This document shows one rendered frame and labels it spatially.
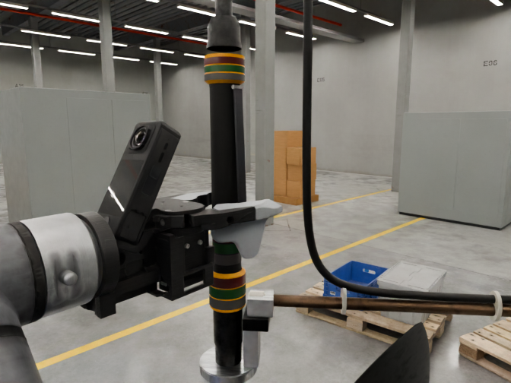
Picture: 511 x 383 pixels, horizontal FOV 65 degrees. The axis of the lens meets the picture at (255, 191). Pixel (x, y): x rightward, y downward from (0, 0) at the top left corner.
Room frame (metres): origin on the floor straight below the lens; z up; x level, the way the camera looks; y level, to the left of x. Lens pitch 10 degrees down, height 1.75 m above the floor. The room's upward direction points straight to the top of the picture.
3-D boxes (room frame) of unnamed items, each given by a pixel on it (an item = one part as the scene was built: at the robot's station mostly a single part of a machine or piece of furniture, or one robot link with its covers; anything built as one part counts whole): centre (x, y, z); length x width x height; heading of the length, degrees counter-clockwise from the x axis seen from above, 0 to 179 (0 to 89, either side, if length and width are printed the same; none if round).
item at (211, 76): (0.44, 0.03, 1.79); 0.04 x 0.04 x 0.01
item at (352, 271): (3.56, -0.95, 0.25); 0.60 x 0.41 x 0.22; 142
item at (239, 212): (0.38, 0.04, 1.65); 0.09 x 0.05 x 0.02; 118
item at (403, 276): (3.25, -1.35, 0.31); 0.60 x 0.42 x 0.33; 141
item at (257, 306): (0.44, 0.02, 1.50); 0.09 x 0.07 x 0.10; 84
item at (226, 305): (0.44, 0.03, 1.54); 0.04 x 0.04 x 0.01
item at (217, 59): (0.44, 0.03, 1.81); 0.04 x 0.04 x 0.01
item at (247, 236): (0.41, 0.01, 1.63); 0.09 x 0.03 x 0.06; 118
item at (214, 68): (0.44, 0.03, 1.80); 0.04 x 0.04 x 0.01
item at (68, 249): (0.30, 0.15, 1.64); 0.08 x 0.05 x 0.08; 49
